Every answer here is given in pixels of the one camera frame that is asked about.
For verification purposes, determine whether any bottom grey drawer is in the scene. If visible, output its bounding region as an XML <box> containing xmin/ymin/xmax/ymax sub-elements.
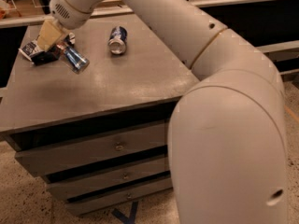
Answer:
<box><xmin>65</xmin><ymin>175</ymin><xmax>172</xmax><ymax>216</ymax></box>

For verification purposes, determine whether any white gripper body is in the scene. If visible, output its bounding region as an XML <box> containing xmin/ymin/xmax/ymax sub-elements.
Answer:
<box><xmin>50</xmin><ymin>0</ymin><xmax>93</xmax><ymax>30</ymax></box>

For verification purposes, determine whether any blue silver Red Bull can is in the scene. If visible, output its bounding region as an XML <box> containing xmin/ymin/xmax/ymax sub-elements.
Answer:
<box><xmin>57</xmin><ymin>42</ymin><xmax>90</xmax><ymax>74</ymax></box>

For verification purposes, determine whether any top grey drawer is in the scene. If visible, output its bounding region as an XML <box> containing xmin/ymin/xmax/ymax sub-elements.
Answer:
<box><xmin>15</xmin><ymin>120</ymin><xmax>167</xmax><ymax>176</ymax></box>

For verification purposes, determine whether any middle grey drawer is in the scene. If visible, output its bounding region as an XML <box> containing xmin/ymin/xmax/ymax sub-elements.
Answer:
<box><xmin>47</xmin><ymin>155</ymin><xmax>169</xmax><ymax>201</ymax></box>

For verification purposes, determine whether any grey wooden drawer cabinet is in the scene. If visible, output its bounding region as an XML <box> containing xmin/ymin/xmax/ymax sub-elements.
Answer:
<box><xmin>0</xmin><ymin>15</ymin><xmax>197</xmax><ymax>204</ymax></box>

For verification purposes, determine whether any grey metal railing frame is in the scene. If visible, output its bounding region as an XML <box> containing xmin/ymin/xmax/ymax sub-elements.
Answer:
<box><xmin>0</xmin><ymin>0</ymin><xmax>299</xmax><ymax>63</ymax></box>

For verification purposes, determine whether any grey drawer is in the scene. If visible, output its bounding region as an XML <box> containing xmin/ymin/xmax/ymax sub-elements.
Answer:
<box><xmin>15</xmin><ymin>120</ymin><xmax>167</xmax><ymax>176</ymax></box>
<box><xmin>47</xmin><ymin>155</ymin><xmax>169</xmax><ymax>201</ymax></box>
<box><xmin>65</xmin><ymin>175</ymin><xmax>172</xmax><ymax>216</ymax></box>

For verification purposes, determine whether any crumpled blue white chip bag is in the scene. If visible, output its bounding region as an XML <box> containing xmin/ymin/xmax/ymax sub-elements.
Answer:
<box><xmin>19</xmin><ymin>33</ymin><xmax>76</xmax><ymax>66</ymax></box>

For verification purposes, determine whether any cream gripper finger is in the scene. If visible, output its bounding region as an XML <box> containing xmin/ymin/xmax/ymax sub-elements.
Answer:
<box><xmin>37</xmin><ymin>19</ymin><xmax>69</xmax><ymax>51</ymax></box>

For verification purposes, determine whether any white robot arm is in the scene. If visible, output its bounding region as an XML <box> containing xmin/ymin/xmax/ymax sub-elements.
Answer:
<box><xmin>50</xmin><ymin>0</ymin><xmax>288</xmax><ymax>224</ymax></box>

